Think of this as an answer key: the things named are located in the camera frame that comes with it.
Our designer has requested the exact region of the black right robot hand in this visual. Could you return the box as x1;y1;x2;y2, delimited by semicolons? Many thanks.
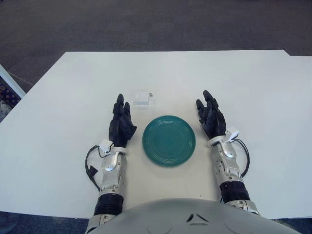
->
195;90;228;141

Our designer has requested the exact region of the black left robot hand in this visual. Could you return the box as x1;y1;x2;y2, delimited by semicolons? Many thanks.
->
109;94;137;148

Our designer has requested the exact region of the white charger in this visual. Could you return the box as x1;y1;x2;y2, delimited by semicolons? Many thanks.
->
133;90;155;107

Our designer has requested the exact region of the green round plate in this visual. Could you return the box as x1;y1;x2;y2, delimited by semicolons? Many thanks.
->
142;115;197;168

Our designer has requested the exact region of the white right wrist connector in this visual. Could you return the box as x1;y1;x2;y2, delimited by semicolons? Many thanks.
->
225;125;241;142

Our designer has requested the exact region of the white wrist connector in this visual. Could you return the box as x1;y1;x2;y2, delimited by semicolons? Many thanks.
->
100;138;114;154
225;125;241;142

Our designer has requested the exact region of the white left wrist connector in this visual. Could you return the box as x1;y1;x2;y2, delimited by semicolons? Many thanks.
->
100;138;114;154

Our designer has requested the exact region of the grey robot torso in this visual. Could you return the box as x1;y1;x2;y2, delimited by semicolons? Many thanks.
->
91;197;302;234

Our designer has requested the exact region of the white adjacent table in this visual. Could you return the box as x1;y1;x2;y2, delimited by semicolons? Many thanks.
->
290;55;312;74

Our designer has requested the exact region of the patterned rug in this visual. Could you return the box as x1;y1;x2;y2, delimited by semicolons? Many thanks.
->
0;75;21;122

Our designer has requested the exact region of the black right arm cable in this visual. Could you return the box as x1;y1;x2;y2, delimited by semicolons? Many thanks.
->
235;137;251;178

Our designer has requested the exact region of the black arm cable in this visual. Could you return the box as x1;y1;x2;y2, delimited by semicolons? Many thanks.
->
85;144;115;192
235;137;251;178

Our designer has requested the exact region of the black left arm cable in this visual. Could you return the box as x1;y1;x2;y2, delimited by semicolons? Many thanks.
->
85;144;115;192

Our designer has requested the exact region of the white board frame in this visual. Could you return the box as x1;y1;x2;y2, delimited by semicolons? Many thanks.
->
0;63;26;99

